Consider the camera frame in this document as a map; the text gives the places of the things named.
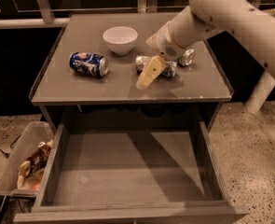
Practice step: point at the brown snack bag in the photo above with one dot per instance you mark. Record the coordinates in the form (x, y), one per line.
(37, 161)

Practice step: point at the green soda can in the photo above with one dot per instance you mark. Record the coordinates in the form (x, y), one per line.
(186, 59)

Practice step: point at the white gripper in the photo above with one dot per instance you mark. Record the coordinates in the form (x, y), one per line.
(165, 46)

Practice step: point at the silver blue redbull can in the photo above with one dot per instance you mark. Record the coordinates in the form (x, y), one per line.
(141, 61)

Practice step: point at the blue pepsi can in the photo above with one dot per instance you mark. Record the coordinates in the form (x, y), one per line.
(89, 64)

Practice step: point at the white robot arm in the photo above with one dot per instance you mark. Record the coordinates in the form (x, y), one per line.
(252, 28)

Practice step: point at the white ceramic bowl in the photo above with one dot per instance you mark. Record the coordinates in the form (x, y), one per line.
(121, 39)

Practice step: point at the open grey top drawer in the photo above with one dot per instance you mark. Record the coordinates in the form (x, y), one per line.
(132, 177)

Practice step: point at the grey cabinet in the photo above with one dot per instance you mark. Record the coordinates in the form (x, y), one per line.
(203, 81)

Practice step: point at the metal railing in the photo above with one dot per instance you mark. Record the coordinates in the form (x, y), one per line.
(44, 6)

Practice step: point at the clear plastic bin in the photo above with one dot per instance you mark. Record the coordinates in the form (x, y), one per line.
(33, 134)

